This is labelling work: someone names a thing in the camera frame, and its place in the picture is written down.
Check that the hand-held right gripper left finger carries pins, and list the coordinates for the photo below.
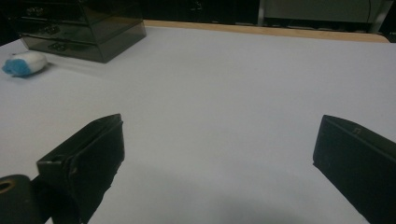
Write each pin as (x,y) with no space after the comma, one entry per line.
(90,161)

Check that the smoked acrylic drawer organizer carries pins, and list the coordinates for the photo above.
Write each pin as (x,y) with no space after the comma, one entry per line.
(93,37)

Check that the white table cover sheet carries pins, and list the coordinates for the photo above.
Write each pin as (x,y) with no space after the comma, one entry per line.
(218,93)

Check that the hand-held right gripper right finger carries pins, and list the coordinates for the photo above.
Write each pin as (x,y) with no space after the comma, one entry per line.
(361,168)

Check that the white and blue plush toy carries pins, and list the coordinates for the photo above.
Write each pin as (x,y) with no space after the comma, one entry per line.
(28,63)

